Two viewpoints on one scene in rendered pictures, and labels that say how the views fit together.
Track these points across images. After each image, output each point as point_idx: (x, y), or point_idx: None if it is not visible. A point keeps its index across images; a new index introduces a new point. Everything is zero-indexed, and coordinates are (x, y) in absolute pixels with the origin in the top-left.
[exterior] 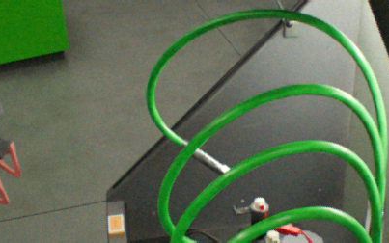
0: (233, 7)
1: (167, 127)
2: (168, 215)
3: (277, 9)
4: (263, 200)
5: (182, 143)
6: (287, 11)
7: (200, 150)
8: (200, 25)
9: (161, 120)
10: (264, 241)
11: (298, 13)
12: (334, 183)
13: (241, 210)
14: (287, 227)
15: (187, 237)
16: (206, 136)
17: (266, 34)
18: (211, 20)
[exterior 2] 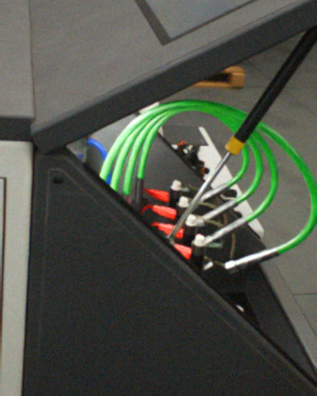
0: None
1: (294, 238)
2: (269, 189)
3: (206, 100)
4: (196, 237)
5: (276, 247)
6: (198, 99)
7: (257, 252)
8: (273, 129)
9: (300, 232)
10: (196, 223)
11: (188, 99)
12: None
13: (214, 244)
14: (176, 245)
15: (254, 211)
16: None
17: (194, 265)
18: (263, 122)
